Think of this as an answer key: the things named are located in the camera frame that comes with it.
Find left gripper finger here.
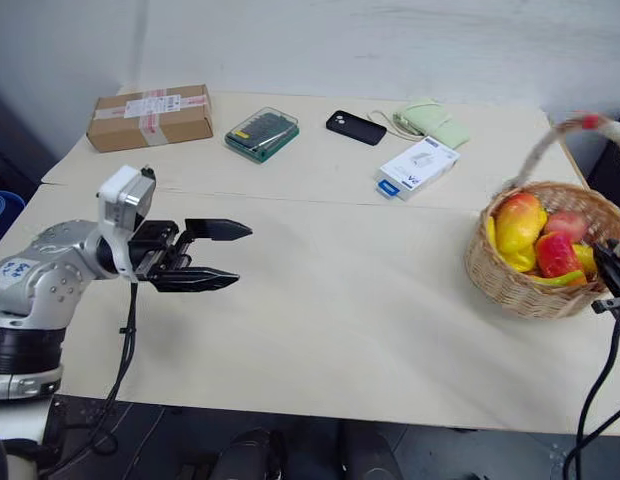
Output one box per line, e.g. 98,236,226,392
184,217,254,244
151,267,241,294

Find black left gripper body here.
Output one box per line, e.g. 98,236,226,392
127,219,193,283

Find wicker basket with handle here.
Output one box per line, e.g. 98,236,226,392
463,111,620,321

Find small yellow fruit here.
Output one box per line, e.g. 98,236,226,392
571,243,600,275

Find yellow orange curved fruit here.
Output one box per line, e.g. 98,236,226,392
526,270,589,288

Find pink red peach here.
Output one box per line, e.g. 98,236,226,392
541,210,589,245

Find large yellow red mango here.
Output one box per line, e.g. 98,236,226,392
494,191,549,257

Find green screwdriver set case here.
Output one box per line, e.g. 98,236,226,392
224,105,301,166

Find taped brown cardboard box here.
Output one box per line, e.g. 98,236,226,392
85,83,215,154

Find blue bucket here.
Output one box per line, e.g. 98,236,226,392
0,188,27,242

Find black smartphone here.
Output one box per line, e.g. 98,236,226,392
325,109,389,148

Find dark rounded shape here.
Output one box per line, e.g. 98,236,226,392
215,426,287,480

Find white blue product box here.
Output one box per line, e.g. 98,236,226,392
373,134,462,203

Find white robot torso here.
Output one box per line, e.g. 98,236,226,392
0,394,57,480

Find light green cloth pouch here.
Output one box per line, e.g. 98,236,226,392
365,97,472,150

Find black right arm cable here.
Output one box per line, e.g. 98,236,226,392
563,314,620,480

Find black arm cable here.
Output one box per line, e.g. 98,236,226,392
563,314,620,480
48,279,141,469

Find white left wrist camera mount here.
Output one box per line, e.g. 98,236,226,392
96,164,158,279

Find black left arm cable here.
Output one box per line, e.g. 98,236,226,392
48,279,141,469

